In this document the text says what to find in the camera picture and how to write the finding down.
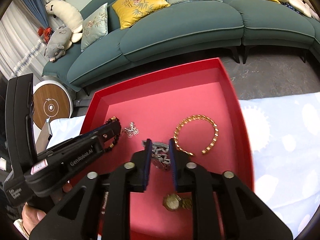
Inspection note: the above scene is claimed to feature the silver blue-dial watch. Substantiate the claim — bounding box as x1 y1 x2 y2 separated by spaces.
151 142 170 171

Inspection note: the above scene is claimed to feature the red jewelry tray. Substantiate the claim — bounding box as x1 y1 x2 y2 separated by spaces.
67 57 256 240

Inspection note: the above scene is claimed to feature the person's left hand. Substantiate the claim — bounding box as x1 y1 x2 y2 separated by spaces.
13 182 73 239

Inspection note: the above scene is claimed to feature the silver pendant charm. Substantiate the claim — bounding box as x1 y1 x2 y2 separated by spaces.
124 122 139 138

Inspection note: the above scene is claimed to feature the brown cloth pouch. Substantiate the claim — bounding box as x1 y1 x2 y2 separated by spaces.
35 118 52 155

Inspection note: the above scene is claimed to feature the gold wristwatch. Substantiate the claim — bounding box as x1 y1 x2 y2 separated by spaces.
163 193 193 212

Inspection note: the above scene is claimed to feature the round wooden exercise machine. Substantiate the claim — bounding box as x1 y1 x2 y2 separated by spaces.
33 80 73 129

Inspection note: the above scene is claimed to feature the blue patterned tablecloth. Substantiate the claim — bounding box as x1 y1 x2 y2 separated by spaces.
46 92 320 239

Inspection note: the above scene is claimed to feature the grey pig plush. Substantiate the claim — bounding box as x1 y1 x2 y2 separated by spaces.
44 27 72 62

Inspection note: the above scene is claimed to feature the left pale blue cushion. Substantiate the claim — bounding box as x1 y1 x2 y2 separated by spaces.
81 3 108 52

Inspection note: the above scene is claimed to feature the red curtain tassel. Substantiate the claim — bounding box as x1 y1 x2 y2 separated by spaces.
37 27 52 43

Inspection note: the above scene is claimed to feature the white sheer curtain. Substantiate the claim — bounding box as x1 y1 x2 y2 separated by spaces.
1 0 48 84

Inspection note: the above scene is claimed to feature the white cow plush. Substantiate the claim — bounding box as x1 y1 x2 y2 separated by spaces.
45 0 84 43

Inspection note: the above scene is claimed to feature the teal sectional sofa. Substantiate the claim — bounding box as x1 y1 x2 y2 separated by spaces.
42 0 319 91

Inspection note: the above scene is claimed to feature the left yellow embroidered cushion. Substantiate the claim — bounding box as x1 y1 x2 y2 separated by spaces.
112 0 170 30

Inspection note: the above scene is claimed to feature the blue curtain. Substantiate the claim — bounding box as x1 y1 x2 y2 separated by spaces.
22 0 49 29

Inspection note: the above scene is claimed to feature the dark bead bracelet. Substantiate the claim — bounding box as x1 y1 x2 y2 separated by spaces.
103 116 123 153

